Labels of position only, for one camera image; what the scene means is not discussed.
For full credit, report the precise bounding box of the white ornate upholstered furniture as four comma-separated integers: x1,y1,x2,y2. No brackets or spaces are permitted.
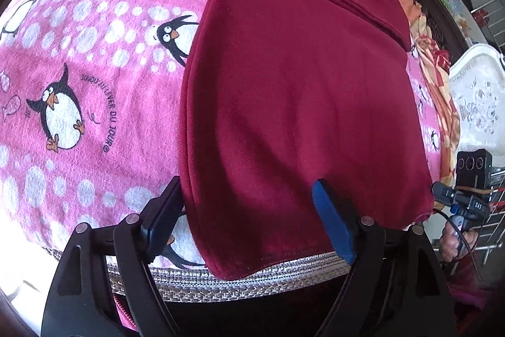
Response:
449,44,505,164

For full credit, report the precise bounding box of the person right hand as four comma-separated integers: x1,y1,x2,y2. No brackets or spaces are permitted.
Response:
439,222,478,262

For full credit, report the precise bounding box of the pink penguin print blanket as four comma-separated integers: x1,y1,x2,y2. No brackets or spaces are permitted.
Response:
0,0,443,334

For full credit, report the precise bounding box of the silver quilted mattress edge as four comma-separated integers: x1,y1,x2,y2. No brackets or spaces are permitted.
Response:
39,245,352,304

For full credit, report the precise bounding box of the red cream patterned fleece blanket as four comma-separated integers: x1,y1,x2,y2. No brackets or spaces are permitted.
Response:
399,0,460,186

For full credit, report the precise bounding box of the dark red fleece garment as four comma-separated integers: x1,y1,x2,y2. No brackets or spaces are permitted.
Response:
180,0,433,280

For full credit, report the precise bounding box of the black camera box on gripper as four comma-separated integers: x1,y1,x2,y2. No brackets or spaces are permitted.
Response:
455,149,492,189

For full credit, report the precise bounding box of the metal stair railing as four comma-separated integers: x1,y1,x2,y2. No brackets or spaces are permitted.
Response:
471,0,505,53

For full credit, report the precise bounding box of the dark carved wooden headboard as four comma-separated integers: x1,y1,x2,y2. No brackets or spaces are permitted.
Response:
415,0,469,65

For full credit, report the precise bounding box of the black cable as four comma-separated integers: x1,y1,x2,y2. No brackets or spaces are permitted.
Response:
431,206,490,287

